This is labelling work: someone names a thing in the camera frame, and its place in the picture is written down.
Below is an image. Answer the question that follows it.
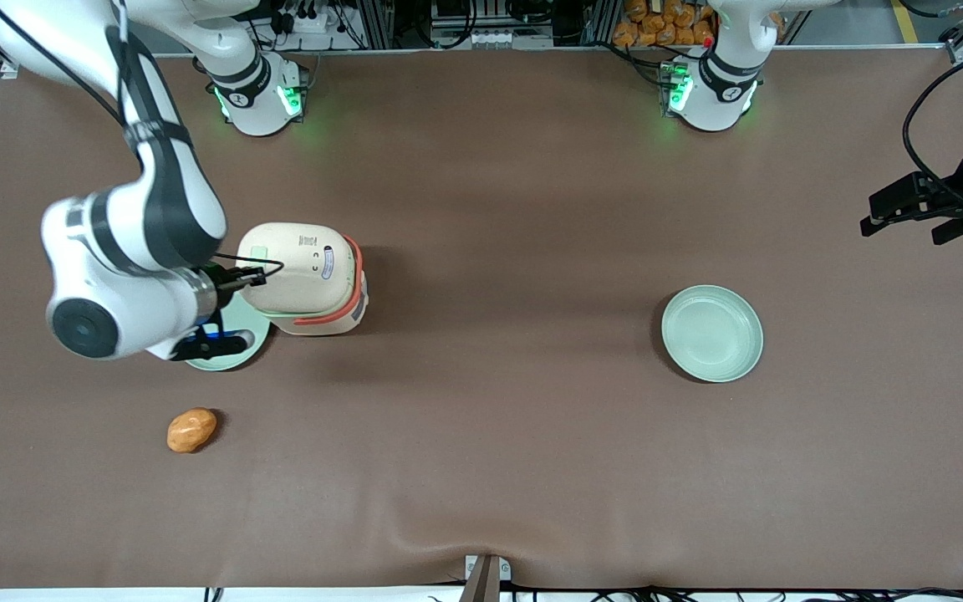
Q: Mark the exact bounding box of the cream rice cooker orange handle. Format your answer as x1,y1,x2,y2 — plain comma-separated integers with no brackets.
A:
235,222,369,337

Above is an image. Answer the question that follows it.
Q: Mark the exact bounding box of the pale green plate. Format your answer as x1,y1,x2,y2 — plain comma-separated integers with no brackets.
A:
660,285,765,384
184,291,272,372

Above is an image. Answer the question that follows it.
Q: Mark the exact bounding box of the golden brown bread roll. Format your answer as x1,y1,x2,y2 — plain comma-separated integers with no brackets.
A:
166,407,219,454

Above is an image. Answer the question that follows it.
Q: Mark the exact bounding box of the white power strip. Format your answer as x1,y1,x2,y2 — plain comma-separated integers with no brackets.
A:
273,0,342,36

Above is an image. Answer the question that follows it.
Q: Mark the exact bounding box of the bag of orange bread rolls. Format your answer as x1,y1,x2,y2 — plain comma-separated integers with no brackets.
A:
612,0,718,48

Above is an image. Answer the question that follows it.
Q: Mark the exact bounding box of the brown table mat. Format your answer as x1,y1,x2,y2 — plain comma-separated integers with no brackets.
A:
0,46,963,591

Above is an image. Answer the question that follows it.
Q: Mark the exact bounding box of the black electronics box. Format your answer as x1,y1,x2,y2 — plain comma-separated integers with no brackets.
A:
430,0,555,48

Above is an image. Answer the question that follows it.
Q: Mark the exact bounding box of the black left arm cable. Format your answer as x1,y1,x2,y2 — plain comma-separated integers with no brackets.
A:
902,43,963,212

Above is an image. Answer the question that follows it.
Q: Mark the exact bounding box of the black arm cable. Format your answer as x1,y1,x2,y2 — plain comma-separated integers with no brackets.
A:
0,0,287,278
902,43,963,212

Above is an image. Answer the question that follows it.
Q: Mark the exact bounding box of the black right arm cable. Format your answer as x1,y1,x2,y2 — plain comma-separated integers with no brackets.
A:
0,0,287,278

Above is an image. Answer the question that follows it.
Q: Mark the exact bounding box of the metal table edge bracket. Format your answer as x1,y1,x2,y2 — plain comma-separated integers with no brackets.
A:
458,554,512,602

